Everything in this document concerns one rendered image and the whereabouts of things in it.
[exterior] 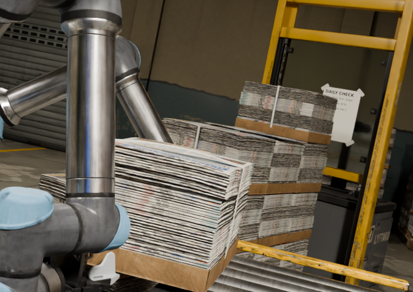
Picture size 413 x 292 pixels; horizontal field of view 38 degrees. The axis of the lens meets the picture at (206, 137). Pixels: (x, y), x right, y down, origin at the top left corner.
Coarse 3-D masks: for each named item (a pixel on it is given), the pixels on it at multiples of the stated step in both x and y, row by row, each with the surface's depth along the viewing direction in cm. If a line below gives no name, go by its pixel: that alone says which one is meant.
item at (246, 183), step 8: (144, 144) 132; (152, 144) 135; (184, 152) 131; (192, 152) 134; (208, 152) 140; (232, 160) 134; (240, 160) 138; (248, 168) 133; (248, 176) 137; (248, 184) 137; (248, 192) 142; (240, 200) 132; (240, 208) 135; (240, 216) 142; (232, 232) 134; (232, 240) 134
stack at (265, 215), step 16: (48, 176) 188; (64, 176) 191; (48, 192) 187; (64, 192) 184; (256, 208) 239; (272, 208) 254; (288, 208) 267; (240, 224) 232; (256, 224) 242; (272, 224) 255; (288, 224) 270; (256, 256) 248; (112, 288) 172; (128, 288) 177; (144, 288) 184
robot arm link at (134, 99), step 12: (120, 36) 164; (120, 48) 159; (132, 48) 164; (120, 60) 157; (132, 60) 160; (120, 72) 157; (132, 72) 158; (120, 84) 158; (132, 84) 158; (120, 96) 159; (132, 96) 158; (144, 96) 159; (132, 108) 158; (144, 108) 158; (132, 120) 160; (144, 120) 158; (156, 120) 159; (144, 132) 159; (156, 132) 159
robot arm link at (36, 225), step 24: (0, 192) 81; (24, 192) 81; (0, 216) 80; (24, 216) 79; (48, 216) 82; (72, 216) 86; (0, 240) 79; (24, 240) 80; (48, 240) 82; (72, 240) 86; (0, 264) 79; (24, 264) 80
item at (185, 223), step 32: (128, 160) 109; (160, 160) 108; (192, 160) 110; (128, 192) 110; (160, 192) 109; (192, 192) 108; (224, 192) 106; (160, 224) 109; (192, 224) 108; (224, 224) 115; (160, 256) 108; (192, 256) 107
